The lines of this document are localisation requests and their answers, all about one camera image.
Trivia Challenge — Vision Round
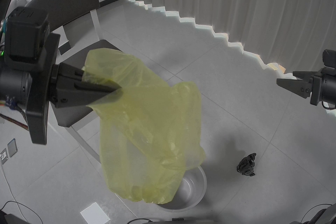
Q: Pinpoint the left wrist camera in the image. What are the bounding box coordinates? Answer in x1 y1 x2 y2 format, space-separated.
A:
5 6 51 72

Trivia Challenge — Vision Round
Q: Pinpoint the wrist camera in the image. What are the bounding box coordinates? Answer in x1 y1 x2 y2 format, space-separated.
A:
5 6 51 72
322 50 336 69

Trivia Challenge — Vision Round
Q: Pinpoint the crumpled black plastic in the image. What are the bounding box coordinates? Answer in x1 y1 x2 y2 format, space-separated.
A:
237 153 257 177

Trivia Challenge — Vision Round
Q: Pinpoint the yellow plastic bag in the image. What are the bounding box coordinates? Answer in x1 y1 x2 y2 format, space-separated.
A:
84 48 206 204

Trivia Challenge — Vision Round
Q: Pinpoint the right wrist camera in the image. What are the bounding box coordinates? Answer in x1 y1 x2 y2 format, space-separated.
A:
322 50 336 69

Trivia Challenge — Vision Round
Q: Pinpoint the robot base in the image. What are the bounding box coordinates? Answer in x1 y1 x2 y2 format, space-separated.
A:
142 217 210 224

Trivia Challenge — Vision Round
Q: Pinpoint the white cable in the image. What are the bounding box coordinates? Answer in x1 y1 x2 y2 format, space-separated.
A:
0 162 17 205

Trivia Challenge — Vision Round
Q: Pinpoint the white trash bin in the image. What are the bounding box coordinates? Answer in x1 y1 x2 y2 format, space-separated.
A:
157 165 208 212

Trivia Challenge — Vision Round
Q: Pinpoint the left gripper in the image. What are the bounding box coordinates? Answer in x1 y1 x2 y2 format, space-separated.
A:
0 33 124 145

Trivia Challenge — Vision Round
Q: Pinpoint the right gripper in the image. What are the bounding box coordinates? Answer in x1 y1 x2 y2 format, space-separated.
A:
277 68 336 106

